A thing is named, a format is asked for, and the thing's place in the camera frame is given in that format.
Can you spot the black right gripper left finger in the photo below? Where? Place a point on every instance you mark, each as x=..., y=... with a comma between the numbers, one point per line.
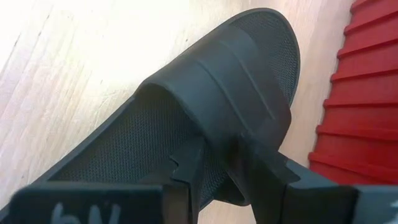
x=183, y=186

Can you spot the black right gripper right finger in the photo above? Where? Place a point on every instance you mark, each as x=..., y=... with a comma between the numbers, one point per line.
x=280, y=193

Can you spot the black slide sandal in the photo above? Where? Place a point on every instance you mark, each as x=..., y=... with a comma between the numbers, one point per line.
x=217, y=81

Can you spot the red ribbed plastic bin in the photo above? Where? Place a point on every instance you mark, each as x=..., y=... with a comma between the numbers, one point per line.
x=367, y=93

